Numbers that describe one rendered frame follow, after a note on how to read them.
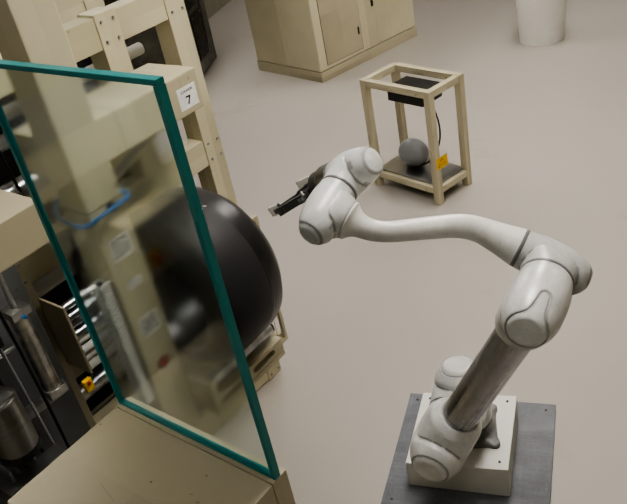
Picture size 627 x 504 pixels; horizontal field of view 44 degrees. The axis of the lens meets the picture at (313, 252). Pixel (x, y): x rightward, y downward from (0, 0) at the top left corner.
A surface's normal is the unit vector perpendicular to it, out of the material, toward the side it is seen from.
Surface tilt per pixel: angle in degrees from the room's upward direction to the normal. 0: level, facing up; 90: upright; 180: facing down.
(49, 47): 90
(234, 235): 49
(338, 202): 36
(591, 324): 0
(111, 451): 0
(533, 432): 0
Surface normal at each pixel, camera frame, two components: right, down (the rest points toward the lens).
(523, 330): -0.41, 0.48
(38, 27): 0.79, 0.20
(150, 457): -0.18, -0.83
